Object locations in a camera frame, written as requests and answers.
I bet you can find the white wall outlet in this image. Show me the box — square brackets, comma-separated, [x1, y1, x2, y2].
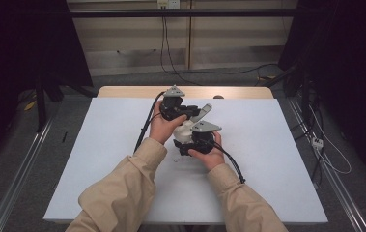
[156, 0, 181, 10]

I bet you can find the black metal stand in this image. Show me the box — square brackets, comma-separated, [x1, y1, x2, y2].
[34, 75, 66, 133]

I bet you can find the black curtain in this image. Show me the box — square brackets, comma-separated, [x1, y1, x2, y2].
[0, 0, 94, 168]
[278, 0, 366, 188]

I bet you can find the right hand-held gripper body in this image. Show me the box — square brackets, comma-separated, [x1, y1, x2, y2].
[186, 120, 222, 155]

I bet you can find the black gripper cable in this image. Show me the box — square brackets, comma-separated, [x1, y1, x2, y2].
[133, 91, 167, 155]
[212, 141, 246, 185]

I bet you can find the person's left hand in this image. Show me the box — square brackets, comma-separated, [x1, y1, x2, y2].
[149, 100, 188, 145]

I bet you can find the wooden table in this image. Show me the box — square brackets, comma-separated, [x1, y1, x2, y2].
[97, 85, 274, 100]

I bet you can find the black slanted stand leg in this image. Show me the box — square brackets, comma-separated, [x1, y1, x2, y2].
[262, 62, 304, 88]

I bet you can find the white cable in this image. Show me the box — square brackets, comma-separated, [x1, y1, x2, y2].
[309, 105, 352, 175]

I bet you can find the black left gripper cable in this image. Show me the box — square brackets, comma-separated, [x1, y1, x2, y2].
[133, 91, 167, 155]

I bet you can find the clear jar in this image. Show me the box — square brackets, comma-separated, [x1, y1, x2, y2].
[173, 119, 201, 145]

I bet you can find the white table cover board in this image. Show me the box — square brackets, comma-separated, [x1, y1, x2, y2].
[42, 97, 329, 225]

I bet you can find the white power strip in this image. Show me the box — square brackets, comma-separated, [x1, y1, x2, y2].
[311, 136, 325, 151]

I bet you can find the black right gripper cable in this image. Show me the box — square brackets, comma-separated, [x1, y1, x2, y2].
[212, 141, 246, 185]

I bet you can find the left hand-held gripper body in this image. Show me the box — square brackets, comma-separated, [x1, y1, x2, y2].
[159, 85, 192, 122]

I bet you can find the black horizontal bar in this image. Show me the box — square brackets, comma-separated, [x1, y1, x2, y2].
[69, 9, 300, 18]

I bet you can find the person's right hand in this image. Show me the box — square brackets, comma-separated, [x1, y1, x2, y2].
[188, 130, 226, 172]

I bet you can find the black hanging cable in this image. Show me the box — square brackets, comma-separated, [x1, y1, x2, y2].
[159, 8, 204, 86]

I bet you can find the aluminium rail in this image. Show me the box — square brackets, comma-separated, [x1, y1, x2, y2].
[286, 98, 366, 232]
[0, 117, 55, 232]

